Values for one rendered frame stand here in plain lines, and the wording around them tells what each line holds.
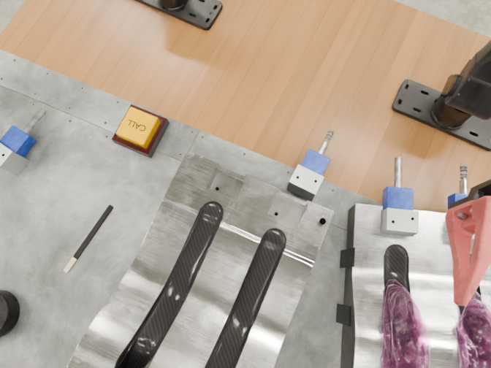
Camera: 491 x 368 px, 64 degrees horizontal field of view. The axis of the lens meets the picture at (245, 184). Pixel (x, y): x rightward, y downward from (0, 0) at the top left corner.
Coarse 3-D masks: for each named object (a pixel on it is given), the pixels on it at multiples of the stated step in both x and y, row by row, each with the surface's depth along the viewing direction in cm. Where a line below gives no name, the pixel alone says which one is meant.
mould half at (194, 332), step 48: (192, 192) 64; (240, 192) 63; (144, 240) 63; (240, 240) 62; (288, 240) 61; (144, 288) 60; (192, 288) 60; (288, 288) 60; (96, 336) 55; (192, 336) 57
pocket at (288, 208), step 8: (280, 192) 65; (280, 200) 66; (288, 200) 65; (296, 200) 64; (272, 208) 65; (280, 208) 65; (288, 208) 65; (296, 208) 65; (304, 208) 65; (280, 216) 65; (288, 216) 65; (296, 216) 65; (296, 224) 64
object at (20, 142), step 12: (36, 120) 75; (12, 132) 73; (24, 132) 73; (0, 144) 71; (12, 144) 72; (24, 144) 73; (0, 156) 70; (12, 156) 71; (24, 156) 75; (12, 168) 73
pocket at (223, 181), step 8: (216, 168) 66; (224, 168) 66; (216, 176) 67; (224, 176) 67; (232, 176) 66; (240, 176) 66; (208, 184) 65; (216, 184) 67; (224, 184) 67; (232, 184) 67; (240, 184) 66; (224, 192) 66; (232, 192) 66
